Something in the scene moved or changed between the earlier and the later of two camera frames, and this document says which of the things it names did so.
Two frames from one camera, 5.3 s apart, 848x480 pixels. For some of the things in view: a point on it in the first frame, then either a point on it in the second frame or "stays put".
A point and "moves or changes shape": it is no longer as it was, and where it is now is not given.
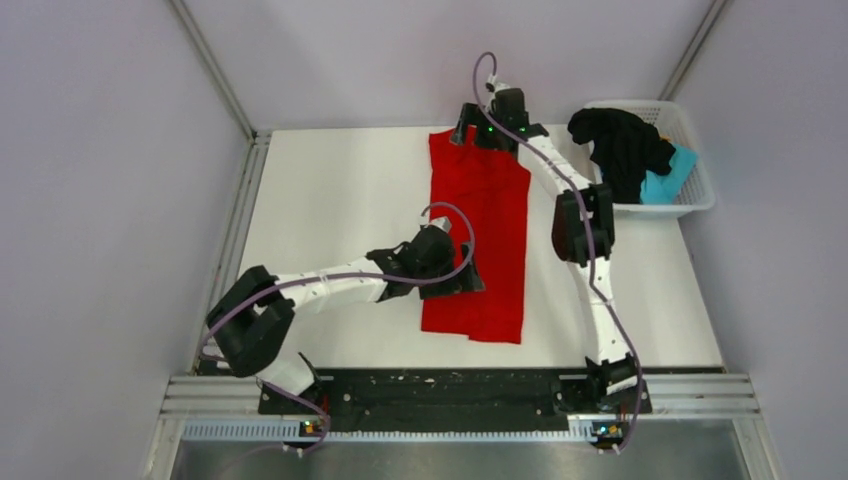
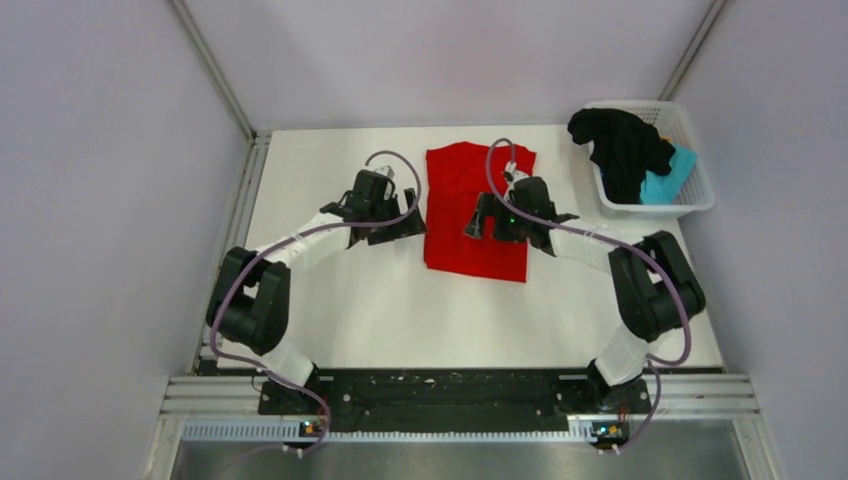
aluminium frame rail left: x=233 y=246 stays put
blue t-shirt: x=663 y=189 stays put
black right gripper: x=469 y=115 → x=485 y=208
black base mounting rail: x=522 y=400 stays put
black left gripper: x=467 y=282 → x=411 y=225
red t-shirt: x=492 y=189 moves or changes shape
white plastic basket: x=696 y=192 stays put
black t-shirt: x=625 y=148 stays put
